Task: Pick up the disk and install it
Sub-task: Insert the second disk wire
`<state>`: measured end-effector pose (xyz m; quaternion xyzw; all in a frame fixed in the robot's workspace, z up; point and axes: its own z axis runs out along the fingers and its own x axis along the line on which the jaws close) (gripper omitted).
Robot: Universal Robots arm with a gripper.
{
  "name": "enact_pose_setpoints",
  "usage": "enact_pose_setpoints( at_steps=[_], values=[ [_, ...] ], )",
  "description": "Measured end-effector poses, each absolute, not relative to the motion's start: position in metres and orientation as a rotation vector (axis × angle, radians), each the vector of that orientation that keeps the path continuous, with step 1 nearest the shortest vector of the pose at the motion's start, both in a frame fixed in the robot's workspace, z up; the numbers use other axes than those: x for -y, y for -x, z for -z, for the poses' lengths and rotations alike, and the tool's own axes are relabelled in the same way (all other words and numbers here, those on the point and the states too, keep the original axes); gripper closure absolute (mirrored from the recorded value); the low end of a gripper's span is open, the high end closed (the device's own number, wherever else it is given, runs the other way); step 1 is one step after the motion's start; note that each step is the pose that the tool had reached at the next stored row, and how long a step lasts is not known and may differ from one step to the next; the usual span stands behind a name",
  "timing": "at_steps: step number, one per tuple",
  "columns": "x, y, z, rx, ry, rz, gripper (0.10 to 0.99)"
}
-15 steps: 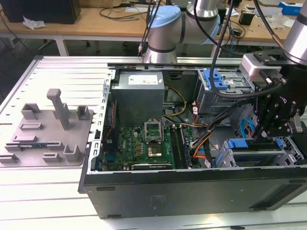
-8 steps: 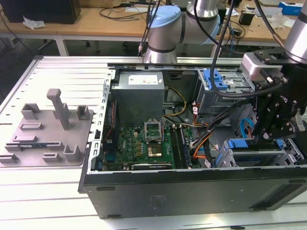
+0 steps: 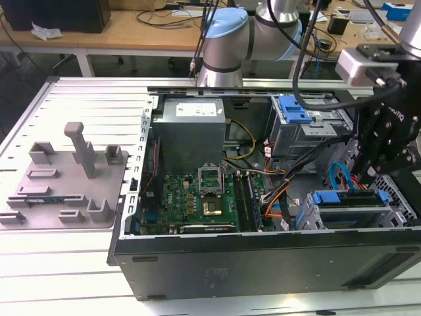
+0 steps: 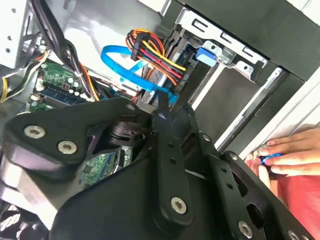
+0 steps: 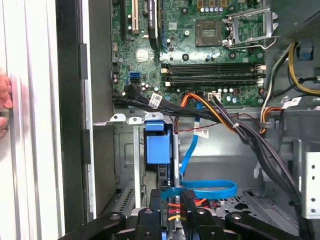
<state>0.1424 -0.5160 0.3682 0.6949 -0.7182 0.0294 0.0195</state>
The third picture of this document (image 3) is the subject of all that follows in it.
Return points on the grey plastic parts rack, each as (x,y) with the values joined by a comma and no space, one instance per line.
(98,184)

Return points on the green motherboard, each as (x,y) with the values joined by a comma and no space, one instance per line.
(177,194)

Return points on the grey optical drive cage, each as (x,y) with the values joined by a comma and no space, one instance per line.
(289,138)

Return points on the blue plastic drive latch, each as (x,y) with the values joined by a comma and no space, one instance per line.
(292,113)

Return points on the black computer tower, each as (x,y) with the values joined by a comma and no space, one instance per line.
(304,14)

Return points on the large black box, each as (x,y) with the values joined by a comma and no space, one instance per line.
(65,16)

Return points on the blue RAM stick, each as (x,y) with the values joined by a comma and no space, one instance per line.
(257,210)
(42,200)

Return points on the black open PC case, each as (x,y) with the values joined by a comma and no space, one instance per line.
(230,263)

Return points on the white crumpled plastic bag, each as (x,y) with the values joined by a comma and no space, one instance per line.
(46,33)

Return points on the grey flat box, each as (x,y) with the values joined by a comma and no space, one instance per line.
(361,16)

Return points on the black graphics card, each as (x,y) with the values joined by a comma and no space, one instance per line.
(210,228)

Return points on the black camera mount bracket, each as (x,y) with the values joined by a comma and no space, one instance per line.
(378,54)

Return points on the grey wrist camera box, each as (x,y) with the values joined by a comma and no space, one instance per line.
(352,67)

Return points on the silver power supply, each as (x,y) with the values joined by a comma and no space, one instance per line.
(187,141)

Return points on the square gold chipset chip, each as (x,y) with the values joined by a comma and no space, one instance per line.
(212,207)

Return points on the wooden desk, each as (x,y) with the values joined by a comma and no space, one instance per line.
(148,36)
(361,44)

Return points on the blue cardboard box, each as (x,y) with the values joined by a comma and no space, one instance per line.
(394,11)

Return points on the clear plastic packaging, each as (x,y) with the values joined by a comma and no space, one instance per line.
(375,31)

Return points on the grey metal disk bay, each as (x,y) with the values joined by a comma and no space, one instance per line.
(348,210)

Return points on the black RAM slot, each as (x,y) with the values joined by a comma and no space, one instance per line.
(246,204)
(238,197)

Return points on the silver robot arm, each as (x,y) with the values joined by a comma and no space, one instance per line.
(227,42)

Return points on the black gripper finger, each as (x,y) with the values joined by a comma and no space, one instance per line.
(366,141)
(396,151)

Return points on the small black box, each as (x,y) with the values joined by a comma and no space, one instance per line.
(338,24)

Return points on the CPU socket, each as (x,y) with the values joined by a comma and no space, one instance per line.
(210,184)

